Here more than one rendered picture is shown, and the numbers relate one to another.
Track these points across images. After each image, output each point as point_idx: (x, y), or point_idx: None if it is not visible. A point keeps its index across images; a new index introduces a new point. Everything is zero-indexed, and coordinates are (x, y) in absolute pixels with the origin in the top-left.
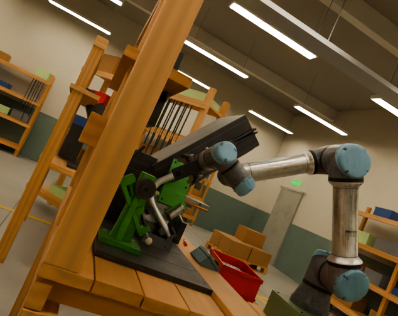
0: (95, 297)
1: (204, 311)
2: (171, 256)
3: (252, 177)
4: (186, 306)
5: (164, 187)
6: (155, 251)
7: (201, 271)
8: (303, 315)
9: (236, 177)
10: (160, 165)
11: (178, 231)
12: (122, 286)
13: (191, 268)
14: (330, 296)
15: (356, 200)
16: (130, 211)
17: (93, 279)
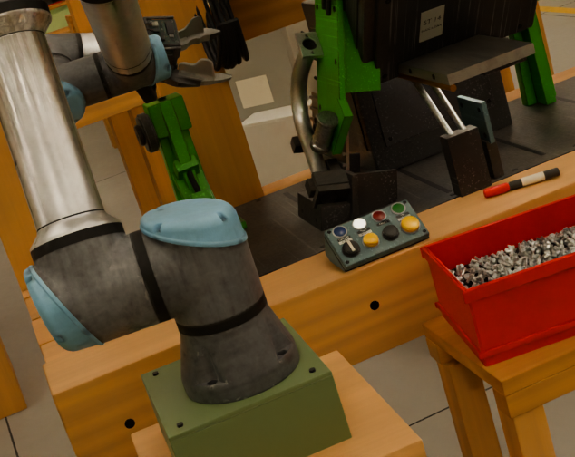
0: None
1: (62, 348)
2: (293, 242)
3: (107, 61)
4: (49, 339)
5: (318, 79)
6: (266, 237)
7: (277, 274)
8: (142, 380)
9: None
10: None
11: (446, 162)
12: (34, 307)
13: (266, 267)
14: (191, 338)
15: None
16: (169, 176)
17: (24, 298)
